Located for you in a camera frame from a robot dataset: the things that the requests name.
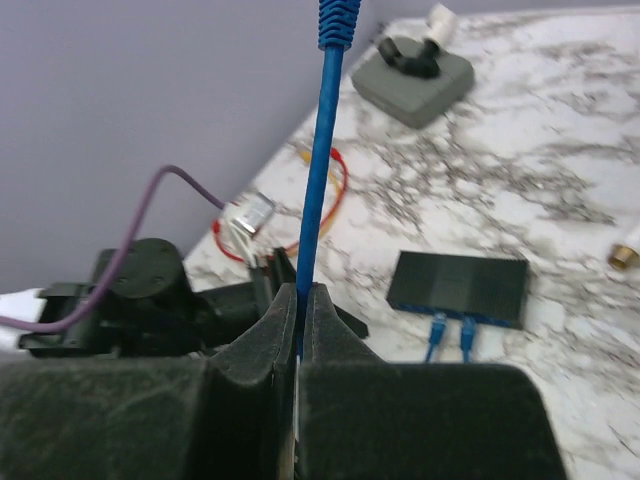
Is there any long blue ethernet cable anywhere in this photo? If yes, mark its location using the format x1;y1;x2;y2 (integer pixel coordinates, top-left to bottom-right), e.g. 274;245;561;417
423;312;449;365

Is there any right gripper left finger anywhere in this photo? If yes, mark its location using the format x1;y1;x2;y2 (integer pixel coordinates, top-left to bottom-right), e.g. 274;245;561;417
1;284;297;479

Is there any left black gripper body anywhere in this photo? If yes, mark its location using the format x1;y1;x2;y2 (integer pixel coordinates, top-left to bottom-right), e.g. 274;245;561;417
248;247;369;358

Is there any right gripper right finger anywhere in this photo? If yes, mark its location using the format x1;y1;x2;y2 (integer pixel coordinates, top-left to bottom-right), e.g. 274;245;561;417
299;284;567;479

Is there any grey case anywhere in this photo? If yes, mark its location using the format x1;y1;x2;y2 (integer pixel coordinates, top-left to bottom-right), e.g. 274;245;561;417
351;37;475;129

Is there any white faucet pipe fitting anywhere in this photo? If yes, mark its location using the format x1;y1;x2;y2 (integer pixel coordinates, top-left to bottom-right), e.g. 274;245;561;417
607;232;639;271

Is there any yellow ethernet cable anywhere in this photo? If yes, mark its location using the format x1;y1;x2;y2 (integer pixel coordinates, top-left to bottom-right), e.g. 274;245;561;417
298;148;349;240

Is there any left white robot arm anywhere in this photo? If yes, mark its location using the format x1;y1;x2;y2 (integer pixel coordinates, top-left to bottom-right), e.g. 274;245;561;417
16;238;296;363

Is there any red ethernet cable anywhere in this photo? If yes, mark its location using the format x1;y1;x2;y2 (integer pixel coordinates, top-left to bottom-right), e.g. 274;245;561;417
212;147;350;264

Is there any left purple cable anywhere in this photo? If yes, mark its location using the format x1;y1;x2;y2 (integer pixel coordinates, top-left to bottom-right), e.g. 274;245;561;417
0;164;226;334

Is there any black T-shaped fitting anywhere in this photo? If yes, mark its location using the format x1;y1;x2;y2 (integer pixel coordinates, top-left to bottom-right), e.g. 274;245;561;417
377;37;441;79

